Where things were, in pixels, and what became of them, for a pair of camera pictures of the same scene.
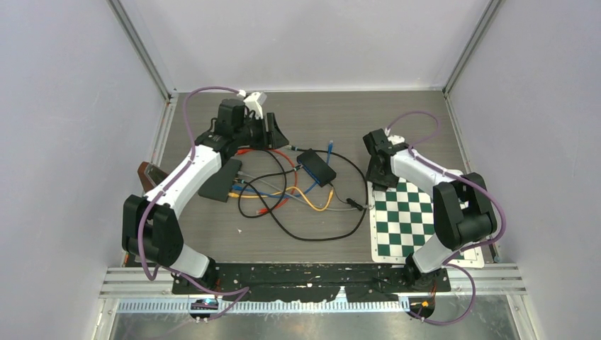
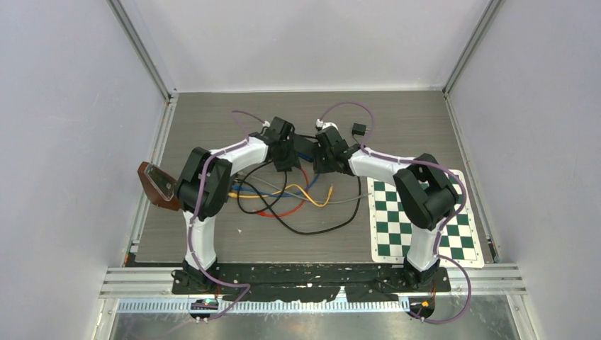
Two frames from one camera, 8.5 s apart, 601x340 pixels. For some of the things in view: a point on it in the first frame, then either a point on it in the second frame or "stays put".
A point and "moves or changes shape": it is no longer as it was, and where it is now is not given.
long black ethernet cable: (358, 225) → (288, 227)
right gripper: (372, 176) → (318, 167)
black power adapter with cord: (351, 202) moves or changes shape
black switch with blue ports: (316, 168) moves or changes shape
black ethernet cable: (267, 175) moves or changes shape
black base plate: (308, 282) stays put
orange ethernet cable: (322, 209) stays put
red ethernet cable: (263, 210) moves or changes shape
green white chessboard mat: (402, 219) stays put
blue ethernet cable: (330, 148) stays put
